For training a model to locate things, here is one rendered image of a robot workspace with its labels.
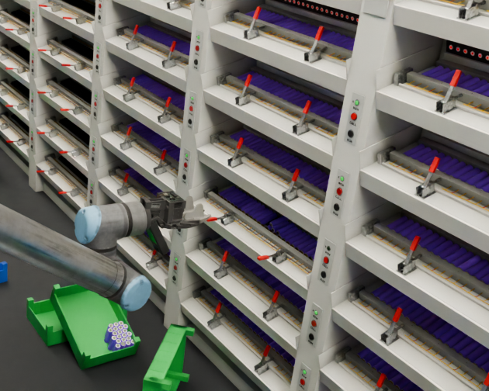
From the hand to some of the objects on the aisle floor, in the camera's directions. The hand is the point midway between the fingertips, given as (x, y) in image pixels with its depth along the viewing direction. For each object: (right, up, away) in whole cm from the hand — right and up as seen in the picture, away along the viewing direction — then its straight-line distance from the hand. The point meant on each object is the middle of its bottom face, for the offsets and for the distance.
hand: (202, 216), depth 197 cm
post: (+33, -70, +15) cm, 78 cm away
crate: (-49, -40, +58) cm, 86 cm away
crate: (-41, -40, +47) cm, 74 cm away
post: (-8, -43, +65) cm, 78 cm away
